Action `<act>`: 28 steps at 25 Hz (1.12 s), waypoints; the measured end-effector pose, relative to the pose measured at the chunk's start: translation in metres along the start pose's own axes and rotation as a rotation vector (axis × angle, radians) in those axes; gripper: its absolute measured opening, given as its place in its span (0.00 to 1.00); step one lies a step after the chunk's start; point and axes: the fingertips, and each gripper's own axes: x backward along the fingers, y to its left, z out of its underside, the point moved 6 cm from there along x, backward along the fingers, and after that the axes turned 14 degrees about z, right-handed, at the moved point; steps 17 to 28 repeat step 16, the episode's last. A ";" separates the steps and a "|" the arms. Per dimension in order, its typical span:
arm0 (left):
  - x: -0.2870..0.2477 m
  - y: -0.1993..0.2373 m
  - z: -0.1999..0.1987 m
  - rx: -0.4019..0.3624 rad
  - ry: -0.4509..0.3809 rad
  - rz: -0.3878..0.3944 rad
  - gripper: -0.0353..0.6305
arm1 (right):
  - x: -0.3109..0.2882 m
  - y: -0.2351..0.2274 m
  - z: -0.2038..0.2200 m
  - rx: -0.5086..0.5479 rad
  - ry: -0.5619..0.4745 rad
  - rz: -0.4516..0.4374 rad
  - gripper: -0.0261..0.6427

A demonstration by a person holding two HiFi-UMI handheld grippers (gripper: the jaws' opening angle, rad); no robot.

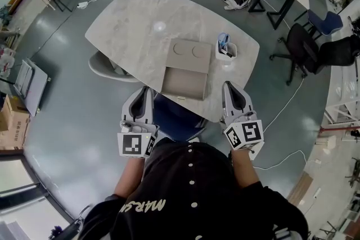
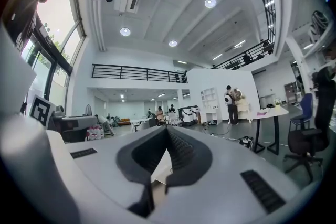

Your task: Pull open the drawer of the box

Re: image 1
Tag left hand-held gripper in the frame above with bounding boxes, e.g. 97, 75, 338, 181
117, 85, 160, 160

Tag long white cable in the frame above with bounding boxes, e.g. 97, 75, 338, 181
254, 78, 308, 171

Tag blue scissors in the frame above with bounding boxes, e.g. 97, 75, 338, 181
217, 32, 230, 49

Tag grey flat cart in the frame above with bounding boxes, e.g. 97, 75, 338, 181
13, 57, 52, 117

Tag dark blue dining chair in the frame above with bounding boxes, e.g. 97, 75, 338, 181
152, 92, 208, 142

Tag brown cardboard box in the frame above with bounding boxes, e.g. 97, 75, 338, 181
0, 93, 31, 150

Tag white pen holder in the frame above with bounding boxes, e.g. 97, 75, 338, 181
214, 39, 238, 60

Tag beige box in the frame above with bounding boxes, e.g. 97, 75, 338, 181
165, 38, 213, 75

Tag blue shell chair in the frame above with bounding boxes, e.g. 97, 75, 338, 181
294, 9, 344, 38

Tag person's left forearm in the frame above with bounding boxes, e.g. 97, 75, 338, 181
113, 156, 147, 201

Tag beige dining chair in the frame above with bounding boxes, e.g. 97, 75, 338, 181
88, 50, 142, 84

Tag black office chair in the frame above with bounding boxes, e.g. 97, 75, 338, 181
269, 22, 360, 87

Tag person's black shirt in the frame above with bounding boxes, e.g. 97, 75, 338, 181
75, 137, 309, 240

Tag person's right forearm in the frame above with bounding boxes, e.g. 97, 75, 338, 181
229, 148, 264, 195

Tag white metal shelf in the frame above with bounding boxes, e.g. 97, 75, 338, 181
324, 64, 360, 125

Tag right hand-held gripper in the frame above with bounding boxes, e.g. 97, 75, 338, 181
219, 81, 266, 161

